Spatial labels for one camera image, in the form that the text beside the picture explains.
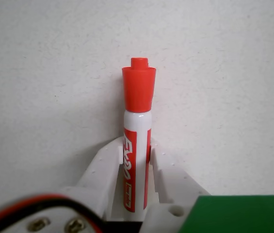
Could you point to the red dry-erase marker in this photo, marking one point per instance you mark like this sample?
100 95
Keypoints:
138 92

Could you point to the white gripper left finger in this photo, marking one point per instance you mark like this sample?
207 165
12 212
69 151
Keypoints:
100 174

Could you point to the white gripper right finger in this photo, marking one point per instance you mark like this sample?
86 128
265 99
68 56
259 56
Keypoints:
168 179

